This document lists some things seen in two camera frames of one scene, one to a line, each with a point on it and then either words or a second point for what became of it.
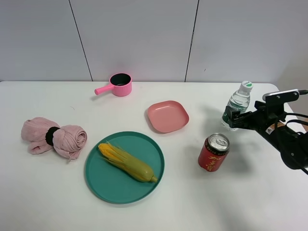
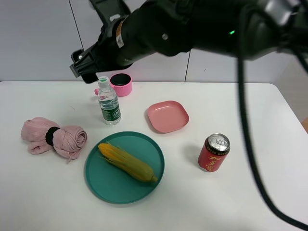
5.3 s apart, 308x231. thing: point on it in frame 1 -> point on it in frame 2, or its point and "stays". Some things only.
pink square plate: (168, 116) stays
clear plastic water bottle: (239, 102) -> (109, 103)
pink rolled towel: (68, 140) stays
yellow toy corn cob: (127, 162) stays
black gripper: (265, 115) -> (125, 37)
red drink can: (213, 151) stays
